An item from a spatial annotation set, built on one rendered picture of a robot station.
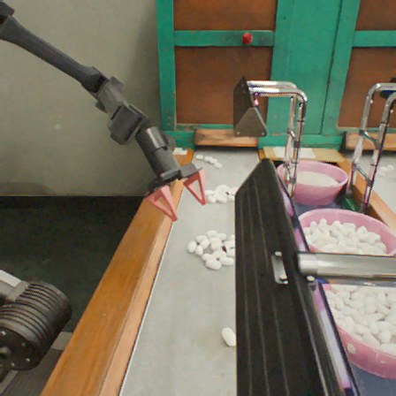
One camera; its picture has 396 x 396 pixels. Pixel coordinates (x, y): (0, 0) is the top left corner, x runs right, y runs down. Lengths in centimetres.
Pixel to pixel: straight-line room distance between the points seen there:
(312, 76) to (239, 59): 32
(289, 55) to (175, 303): 117
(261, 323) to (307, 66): 144
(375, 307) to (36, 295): 70
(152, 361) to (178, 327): 9
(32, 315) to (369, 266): 62
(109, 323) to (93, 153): 204
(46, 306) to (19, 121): 212
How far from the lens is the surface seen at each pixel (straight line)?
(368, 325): 80
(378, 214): 118
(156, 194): 71
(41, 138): 275
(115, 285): 80
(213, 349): 69
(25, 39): 106
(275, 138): 166
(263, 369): 24
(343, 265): 26
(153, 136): 76
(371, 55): 170
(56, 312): 78
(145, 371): 66
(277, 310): 25
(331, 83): 165
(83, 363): 66
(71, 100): 260
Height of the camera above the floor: 127
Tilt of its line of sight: 26 degrees down
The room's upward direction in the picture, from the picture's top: straight up
